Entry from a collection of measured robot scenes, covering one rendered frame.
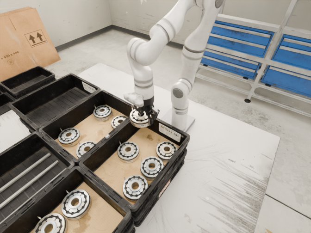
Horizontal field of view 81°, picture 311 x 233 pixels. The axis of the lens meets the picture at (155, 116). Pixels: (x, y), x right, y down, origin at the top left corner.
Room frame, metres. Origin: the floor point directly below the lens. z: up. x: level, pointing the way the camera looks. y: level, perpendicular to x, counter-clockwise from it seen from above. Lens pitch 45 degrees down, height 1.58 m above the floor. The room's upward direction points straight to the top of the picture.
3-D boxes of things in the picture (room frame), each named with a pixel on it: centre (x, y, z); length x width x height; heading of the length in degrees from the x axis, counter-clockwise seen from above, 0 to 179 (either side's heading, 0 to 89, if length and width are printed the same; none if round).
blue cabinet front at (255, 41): (2.10, -0.90, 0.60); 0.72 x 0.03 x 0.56; 55
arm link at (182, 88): (0.77, -0.14, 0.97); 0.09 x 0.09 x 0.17; 59
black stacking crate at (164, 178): (0.45, 0.07, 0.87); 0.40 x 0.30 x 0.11; 144
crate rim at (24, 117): (0.81, 0.56, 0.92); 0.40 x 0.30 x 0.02; 144
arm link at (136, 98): (0.55, 0.05, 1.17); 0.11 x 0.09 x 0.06; 140
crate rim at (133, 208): (0.45, 0.07, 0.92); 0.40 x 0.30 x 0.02; 144
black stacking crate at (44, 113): (0.81, 0.56, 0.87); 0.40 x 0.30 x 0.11; 144
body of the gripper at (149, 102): (0.56, 0.04, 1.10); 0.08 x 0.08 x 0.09
